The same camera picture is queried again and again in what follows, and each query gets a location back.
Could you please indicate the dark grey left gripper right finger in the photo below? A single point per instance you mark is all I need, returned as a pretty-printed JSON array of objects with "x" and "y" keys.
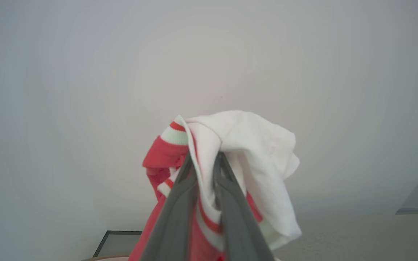
[{"x": 236, "y": 224}]

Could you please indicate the red and white jersey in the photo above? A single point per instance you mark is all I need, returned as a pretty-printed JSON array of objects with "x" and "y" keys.
[{"x": 256, "y": 145}]

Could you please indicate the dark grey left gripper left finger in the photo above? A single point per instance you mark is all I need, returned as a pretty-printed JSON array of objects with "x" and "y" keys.
[{"x": 174, "y": 221}]

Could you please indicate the black framed panel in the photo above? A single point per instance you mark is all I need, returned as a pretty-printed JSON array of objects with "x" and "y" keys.
[{"x": 120, "y": 243}]

